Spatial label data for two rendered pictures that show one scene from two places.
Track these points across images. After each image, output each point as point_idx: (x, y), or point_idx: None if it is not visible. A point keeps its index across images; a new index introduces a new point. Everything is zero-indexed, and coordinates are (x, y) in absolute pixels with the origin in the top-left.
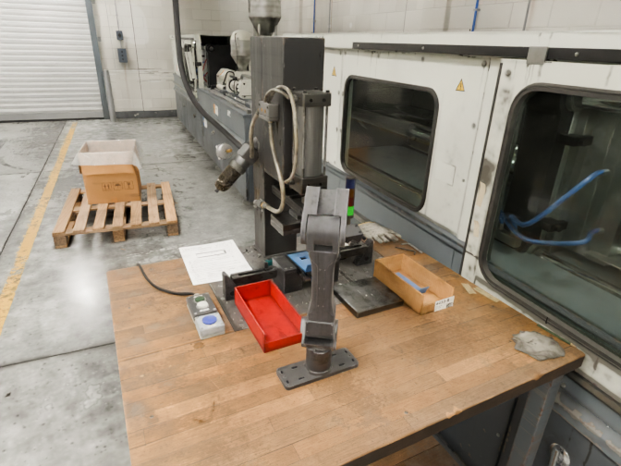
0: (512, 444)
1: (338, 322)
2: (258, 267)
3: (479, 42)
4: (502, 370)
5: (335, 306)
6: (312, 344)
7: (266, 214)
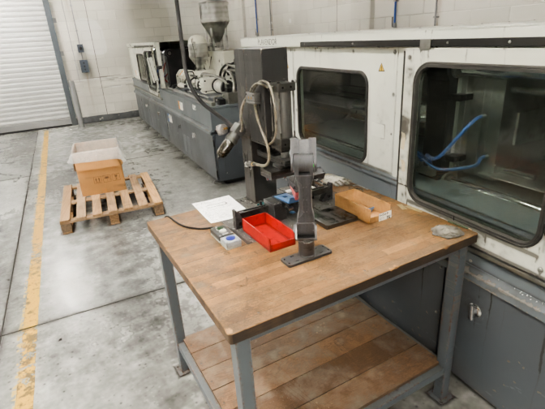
0: None
1: None
2: None
3: (389, 37)
4: (423, 246)
5: None
6: (302, 238)
7: (255, 171)
